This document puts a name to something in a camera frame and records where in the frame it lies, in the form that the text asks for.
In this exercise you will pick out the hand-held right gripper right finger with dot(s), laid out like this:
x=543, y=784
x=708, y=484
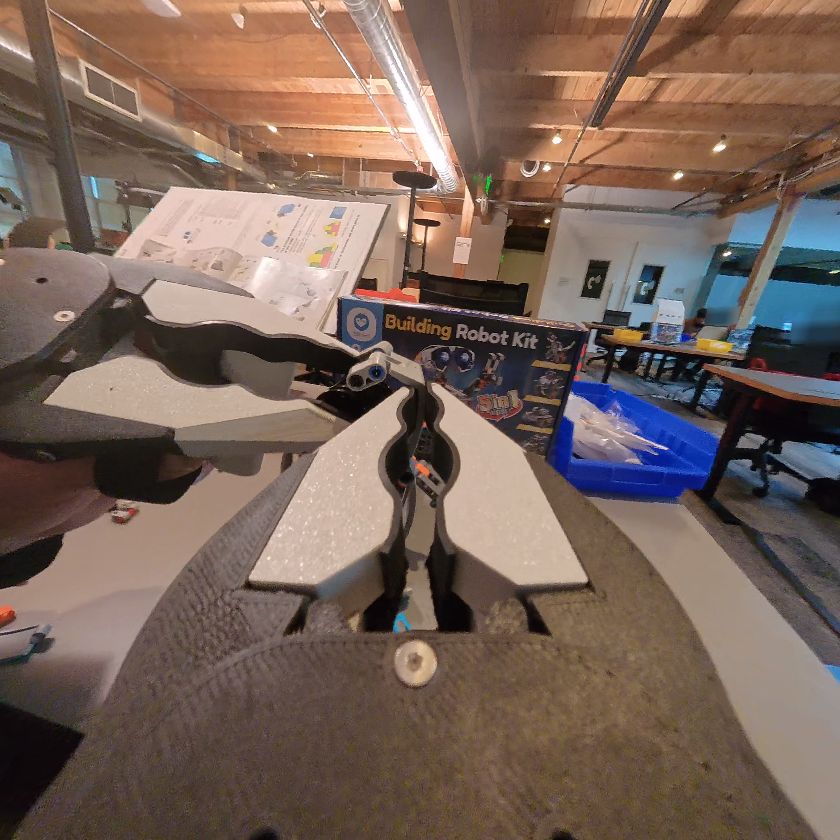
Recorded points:
x=512, y=518

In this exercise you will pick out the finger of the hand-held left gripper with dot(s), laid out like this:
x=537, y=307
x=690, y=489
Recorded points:
x=229, y=305
x=164, y=407

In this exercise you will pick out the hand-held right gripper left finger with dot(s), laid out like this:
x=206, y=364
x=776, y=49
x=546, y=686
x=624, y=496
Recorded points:
x=328, y=518

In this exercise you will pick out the black toy wheel hub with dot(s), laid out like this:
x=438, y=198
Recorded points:
x=344, y=403

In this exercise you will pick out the grey toy connector piece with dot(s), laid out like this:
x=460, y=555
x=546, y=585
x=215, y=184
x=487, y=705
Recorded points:
x=377, y=371

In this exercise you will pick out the person's left forearm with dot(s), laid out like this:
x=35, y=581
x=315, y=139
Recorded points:
x=26, y=564

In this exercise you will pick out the person's left hand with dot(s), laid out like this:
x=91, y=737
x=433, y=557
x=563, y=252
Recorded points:
x=46, y=499

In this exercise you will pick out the open instruction booklet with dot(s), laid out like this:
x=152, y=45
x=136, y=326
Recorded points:
x=289, y=282

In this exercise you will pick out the large white instruction sheet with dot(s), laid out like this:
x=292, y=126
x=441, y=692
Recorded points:
x=262, y=223

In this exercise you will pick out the grey orange tracked toy robot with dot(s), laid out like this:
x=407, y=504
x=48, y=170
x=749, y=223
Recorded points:
x=423, y=472

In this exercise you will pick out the clear plastic bags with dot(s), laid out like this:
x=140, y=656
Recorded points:
x=604, y=433

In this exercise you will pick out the blue storage bin with bags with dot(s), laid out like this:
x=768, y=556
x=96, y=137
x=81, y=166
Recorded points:
x=643, y=472

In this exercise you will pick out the dark blue robot kit box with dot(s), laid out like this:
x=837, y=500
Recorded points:
x=459, y=367

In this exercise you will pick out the red plastic container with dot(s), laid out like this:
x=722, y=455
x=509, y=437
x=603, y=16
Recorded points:
x=397, y=295

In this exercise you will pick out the black support column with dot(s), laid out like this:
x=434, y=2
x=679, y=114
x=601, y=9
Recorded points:
x=56, y=131

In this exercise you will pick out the tall black stand pole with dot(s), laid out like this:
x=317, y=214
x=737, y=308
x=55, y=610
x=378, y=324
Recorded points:
x=412, y=216

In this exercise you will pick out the short black stand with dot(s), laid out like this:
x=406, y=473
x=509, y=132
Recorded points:
x=428, y=226

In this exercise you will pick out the yellow bin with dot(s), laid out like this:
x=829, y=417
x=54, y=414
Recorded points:
x=627, y=335
x=714, y=344

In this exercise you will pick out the long cluttered desk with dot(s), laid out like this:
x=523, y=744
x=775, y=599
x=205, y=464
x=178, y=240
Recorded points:
x=669, y=348

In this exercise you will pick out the small grey panel orange pin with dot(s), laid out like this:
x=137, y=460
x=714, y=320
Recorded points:
x=26, y=646

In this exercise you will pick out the wood-edged table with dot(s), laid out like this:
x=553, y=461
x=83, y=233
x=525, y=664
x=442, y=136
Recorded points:
x=787, y=387

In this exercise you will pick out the white wall vent grille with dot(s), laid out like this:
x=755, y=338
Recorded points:
x=111, y=88

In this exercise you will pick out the white wall notice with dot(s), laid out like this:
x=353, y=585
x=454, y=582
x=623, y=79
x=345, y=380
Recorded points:
x=463, y=249

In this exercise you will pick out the silver ventilation duct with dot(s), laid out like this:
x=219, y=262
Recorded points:
x=407, y=85

